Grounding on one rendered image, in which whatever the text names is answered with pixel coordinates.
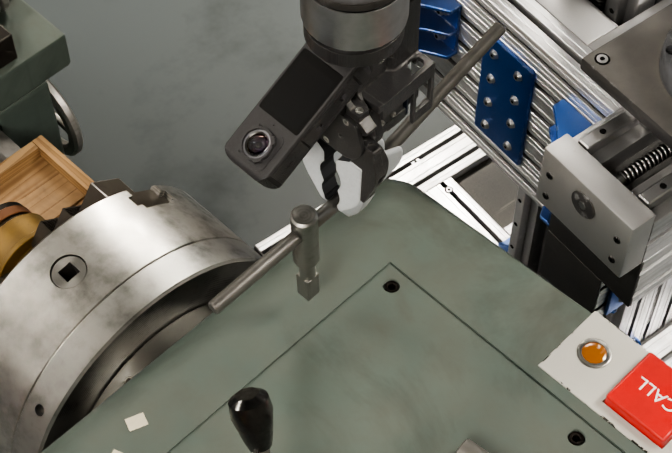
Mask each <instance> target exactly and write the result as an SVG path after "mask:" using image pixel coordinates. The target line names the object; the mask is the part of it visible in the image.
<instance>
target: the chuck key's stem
mask: <svg viewBox="0 0 672 453"><path fill-rule="evenodd" d="M290 226H291V231H292V232H293V233H294V234H295V235H296V236H298V237H299V238H300V239H301V240H302V243H301V244H299V245H298V246H297V247H296V248H295V249H294V250H292V252H293V261H294V263H295V264H296V265H297V266H298V267H299V272H298V273H297V274H296V279H297V292H298V293H299V294H300V295H301V296H303V297H304V298H305V299H306V300H308V301H310V300H311V299H312V298H313V297H314V296H315V295H316V294H318V293H319V292H320V287H319V274H318V273H317V272H316V265H317V264H318V262H319V260H320V248H319V227H318V213H317V211H316V210H315V209H314V208H313V207H312V206H309V205H299V206H297V207H295V208H294V209H293V210H292V211H291V213H290Z"/></svg>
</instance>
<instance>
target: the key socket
mask: <svg viewBox="0 0 672 453"><path fill-rule="evenodd" d="M86 274H87V265H86V263H85V262H84V261H83V260H82V259H81V258H79V257H77V256H67V257H64V258H62V259H60V260H59V261H58V262H57V263H56V264H55V265H54V266H53V268H52V271H51V279H52V282H53V283H54V285H55V286H56V287H58V288H61V289H70V288H73V287H75V286H77V285H79V284H80V283H81V282H82V281H83V280H84V278H85V276H86Z"/></svg>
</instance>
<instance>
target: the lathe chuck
mask: <svg viewBox="0 0 672 453"><path fill-rule="evenodd" d="M151 190H152V191H153V192H154V193H155V194H156V195H158V196H159V197H160V196H164V197H165V198H166V199H167V200H168V201H169V203H165V204H160V205H156V206H152V207H149V208H146V207H145V206H144V205H143V204H142V205H139V206H137V205H136V204H135V203H133V202H132V201H131V199H132V197H133V196H132V195H131V194H130V193H129V192H128V191H127V190H126V191H123V192H120V193H117V194H114V195H112V196H109V197H107V198H105V199H103V200H100V201H98V202H96V203H94V204H93V205H91V206H89V207H87V208H85V209H84V210H82V211H80V212H79V213H77V214H76V215H74V216H73V217H71V218H70V219H68V220H67V221H65V222H64V223H62V224H61V225H60V226H58V227H57V228H56V229H55V230H53V231H52V232H51V233H50V234H48V235H47V236H46V237H45V238H44V239H42V240H41V241H40V242H39V243H38V244H37V245H36V246H35V247H34V248H32V249H31V250H30V251H29V252H28V253H27V254H26V255H25V256H24V257H23V258H22V259H21V260H20V261H19V263H18V264H17V265H16V266H15V267H14V268H13V269H12V270H11V271H10V273H9V274H8V275H7V276H6V277H5V278H4V280H3V281H2V282H1V283H0V453H12V449H13V442H14V436H15V432H16V428H17V425H18V422H19V419H20V416H21V413H22V411H23V408H24V406H25V404H26V402H27V399H28V397H29V395H30V393H31V391H32V390H33V388H34V386H35V384H36V382H37V381H38V379H39V377H40V376H41V374H42V372H43V371H44V369H45V368H46V366H47V365H48V363H49V362H50V360H51V359H52V358H53V356H54V355H55V353H56V352H57V351H58V349H59V348H60V347H61V346H62V344H63V343H64V342H65V341H66V339H67V338H68V337H69V336H70V334H71V333H72V332H73V331H74V330H75V329H76V328H77V326H78V325H79V324H80V323H81V322H82V321H83V320H84V319H85V318H86V317H87V316H88V315H89V314H90V313H91V312H92V311H93V310H94V309H95V308H96V307H97V306H98V305H99V304H100V303H101V302H102V301H103V300H104V299H105V298H106V297H108V296H109V295H110V294H111V293H112V292H113V291H115V290H116V289H117V288H118V287H119V286H121V285H122V284H123V283H124V282H126V281H127V280H128V279H130V278H131V277H132V276H134V275H135V274H136V273H138V272H139V271H141V270H142V269H144V268H145V267H147V266H148V265H150V264H152V263H153V262H155V261H157V260H158V259H160V258H162V257H164V256H166V255H167V254H169V253H171V252H173V251H176V250H178V249H180V248H183V247H185V246H188V245H191V244H194V243H197V242H201V241H205V240H210V239H218V238H228V239H235V240H239V241H241V242H243V243H245V242H244V241H243V240H242V239H240V238H239V237H238V236H237V235H236V234H235V233H233V232H232V231H231V230H230V229H229V228H227V227H226V226H225V225H224V224H223V223H222V222H220V221H219V220H218V219H217V218H216V217H215V216H213V215H212V214H211V213H210V212H209V211H208V210H206V209H205V208H204V207H203V206H202V205H200V204H199V203H198V202H197V201H196V200H195V199H193V198H192V197H191V196H190V195H189V194H187V193H186V192H184V191H182V190H180V189H178V188H175V187H171V186H164V185H154V186H151ZM245 244H246V243H245ZM67 256H77V257H79V258H81V259H82V260H83V261H84V262H85V263H86V265H87V274H86V276H85V278H84V280H83V281H82V282H81V283H80V284H79V285H77V286H75V287H73V288H70V289H61V288H58V287H56V286H55V285H54V283H53V282H52V279H51V271H52V268H53V266H54V265H55V264H56V263H57V262H58V261H59V260H60V259H62V258H64V257H67Z"/></svg>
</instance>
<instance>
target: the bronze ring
mask: <svg viewBox="0 0 672 453"><path fill-rule="evenodd" d="M43 220H45V219H44V218H43V217H42V216H41V215H39V214H36V213H32V212H31V211H30V210H29V209H28V208H26V207H25V206H23V205H22V204H20V203H18V202H6V203H3V204H0V277H1V276H3V275H4V274H6V273H10V271H11V270H12V269H13V268H14V267H15V266H16V265H17V264H18V263H19V261H20V260H21V259H22V258H23V257H24V256H25V255H26V254H27V253H28V252H29V251H30V250H31V249H32V248H33V247H32V245H31V243H32V240H33V238H34V235H35V233H36V230H37V228H38V225H39V222H40V221H43Z"/></svg>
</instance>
